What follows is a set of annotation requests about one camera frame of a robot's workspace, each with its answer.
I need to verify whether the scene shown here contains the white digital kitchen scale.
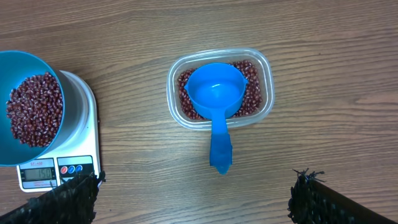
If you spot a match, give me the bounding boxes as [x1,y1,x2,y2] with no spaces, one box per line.
[17,71,101,192]

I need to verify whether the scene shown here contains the red adzuki beans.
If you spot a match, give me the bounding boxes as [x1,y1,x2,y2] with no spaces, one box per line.
[177,59,263,120]

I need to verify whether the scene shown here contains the red beans in bowl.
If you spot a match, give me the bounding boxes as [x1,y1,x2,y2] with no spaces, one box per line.
[6,72,63,147]

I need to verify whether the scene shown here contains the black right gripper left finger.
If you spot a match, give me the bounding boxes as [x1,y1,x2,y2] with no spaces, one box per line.
[1,171,106,224]

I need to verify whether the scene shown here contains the clear plastic bean container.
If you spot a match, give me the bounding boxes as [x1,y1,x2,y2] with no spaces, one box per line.
[167,48,275,131]

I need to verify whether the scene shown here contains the blue metal bowl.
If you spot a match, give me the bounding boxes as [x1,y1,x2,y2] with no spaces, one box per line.
[1,50,85,166]

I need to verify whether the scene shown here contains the blue plastic measuring scoop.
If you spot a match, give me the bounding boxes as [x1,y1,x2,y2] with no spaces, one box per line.
[184,63,248,175]

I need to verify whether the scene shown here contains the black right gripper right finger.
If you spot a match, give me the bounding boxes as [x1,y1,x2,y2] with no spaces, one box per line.
[288,169,397,224]

